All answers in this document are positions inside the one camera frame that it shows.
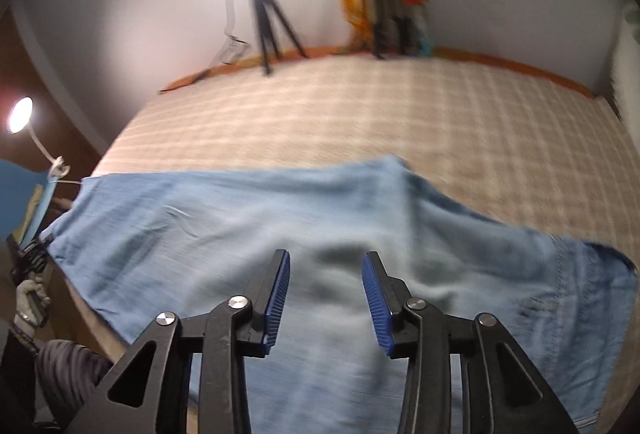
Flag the light blue denim jeans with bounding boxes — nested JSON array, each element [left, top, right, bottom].
[[44, 157, 638, 433]]

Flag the white gloved left hand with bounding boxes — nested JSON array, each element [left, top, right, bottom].
[[13, 276, 51, 338]]

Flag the blue plastic chair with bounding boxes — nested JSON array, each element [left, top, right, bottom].
[[1, 159, 58, 246]]

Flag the striped grey trousers leg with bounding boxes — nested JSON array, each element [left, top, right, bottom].
[[36, 340, 113, 431]]

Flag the white clip desk lamp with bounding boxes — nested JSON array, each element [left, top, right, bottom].
[[6, 96, 70, 180]]

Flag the plaid beige bed cover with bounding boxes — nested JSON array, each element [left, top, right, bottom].
[[64, 51, 640, 434]]

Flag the small black tripod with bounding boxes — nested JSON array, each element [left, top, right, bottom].
[[252, 0, 308, 76]]

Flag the green striped white pillow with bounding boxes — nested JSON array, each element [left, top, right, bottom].
[[611, 0, 640, 147]]

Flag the black ring light cable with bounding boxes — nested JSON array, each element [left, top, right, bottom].
[[188, 0, 252, 84]]

